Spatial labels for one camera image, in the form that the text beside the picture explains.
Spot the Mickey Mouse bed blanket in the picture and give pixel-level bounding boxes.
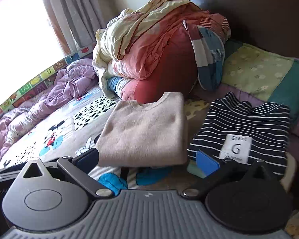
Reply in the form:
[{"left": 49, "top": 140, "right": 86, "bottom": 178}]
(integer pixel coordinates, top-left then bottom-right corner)
[{"left": 0, "top": 87, "right": 202, "bottom": 190}]

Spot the cream yellow blanket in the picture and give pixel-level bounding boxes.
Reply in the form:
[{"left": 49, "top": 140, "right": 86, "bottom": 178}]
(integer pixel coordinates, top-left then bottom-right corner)
[{"left": 92, "top": 0, "right": 189, "bottom": 99}]

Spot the window with wooden frame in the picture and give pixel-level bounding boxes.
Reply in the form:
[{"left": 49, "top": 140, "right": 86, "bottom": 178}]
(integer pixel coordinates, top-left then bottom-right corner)
[{"left": 0, "top": 0, "right": 71, "bottom": 105}]

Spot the black white striped garment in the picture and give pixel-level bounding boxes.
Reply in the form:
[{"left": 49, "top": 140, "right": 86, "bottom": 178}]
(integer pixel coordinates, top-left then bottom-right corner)
[{"left": 187, "top": 92, "right": 291, "bottom": 180}]

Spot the purple crumpled duvet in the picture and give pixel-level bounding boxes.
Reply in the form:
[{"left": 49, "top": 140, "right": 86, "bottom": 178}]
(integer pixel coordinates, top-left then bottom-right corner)
[{"left": 0, "top": 58, "right": 98, "bottom": 161}]

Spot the beige pink sweater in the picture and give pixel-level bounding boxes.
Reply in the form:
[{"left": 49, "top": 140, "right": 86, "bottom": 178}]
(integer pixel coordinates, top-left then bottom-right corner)
[{"left": 95, "top": 92, "right": 188, "bottom": 167}]

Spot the pink red folded quilt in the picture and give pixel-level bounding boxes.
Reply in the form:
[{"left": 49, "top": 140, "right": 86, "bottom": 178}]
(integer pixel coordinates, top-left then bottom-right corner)
[{"left": 105, "top": 3, "right": 231, "bottom": 103}]

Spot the grey curtain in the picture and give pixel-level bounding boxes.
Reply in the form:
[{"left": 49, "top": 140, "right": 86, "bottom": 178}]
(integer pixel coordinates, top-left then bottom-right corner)
[{"left": 43, "top": 0, "right": 115, "bottom": 55}]

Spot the colourful alphabet play mat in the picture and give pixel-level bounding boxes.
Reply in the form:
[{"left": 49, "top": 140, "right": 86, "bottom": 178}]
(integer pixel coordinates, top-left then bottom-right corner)
[{"left": 0, "top": 42, "right": 96, "bottom": 119}]

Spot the dark wooden headboard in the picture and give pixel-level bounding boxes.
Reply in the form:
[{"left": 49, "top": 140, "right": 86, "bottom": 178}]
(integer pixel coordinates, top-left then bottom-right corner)
[{"left": 190, "top": 0, "right": 299, "bottom": 58}]

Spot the patchwork green pillow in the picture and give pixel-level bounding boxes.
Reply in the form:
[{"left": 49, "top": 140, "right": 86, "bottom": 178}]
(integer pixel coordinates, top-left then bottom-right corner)
[{"left": 222, "top": 41, "right": 299, "bottom": 123}]

